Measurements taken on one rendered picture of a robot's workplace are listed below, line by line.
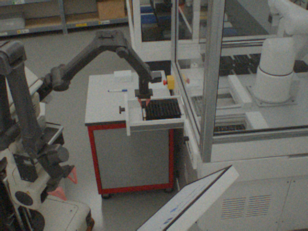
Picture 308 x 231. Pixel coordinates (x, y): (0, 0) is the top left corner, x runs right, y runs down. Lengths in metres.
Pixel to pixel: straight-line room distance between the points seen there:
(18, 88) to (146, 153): 1.38
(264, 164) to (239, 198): 0.25
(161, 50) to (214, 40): 1.50
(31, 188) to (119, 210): 1.02
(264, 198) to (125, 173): 1.04
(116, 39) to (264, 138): 0.79
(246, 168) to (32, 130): 0.99
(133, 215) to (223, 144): 1.24
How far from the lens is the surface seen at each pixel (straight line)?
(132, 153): 2.46
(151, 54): 2.82
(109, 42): 1.52
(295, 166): 1.87
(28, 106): 1.31
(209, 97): 1.46
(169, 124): 2.03
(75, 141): 3.39
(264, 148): 1.72
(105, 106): 2.41
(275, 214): 2.12
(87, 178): 2.99
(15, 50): 1.22
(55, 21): 5.93
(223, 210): 1.98
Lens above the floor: 2.08
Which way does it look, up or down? 35 degrees down
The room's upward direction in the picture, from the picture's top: 2 degrees counter-clockwise
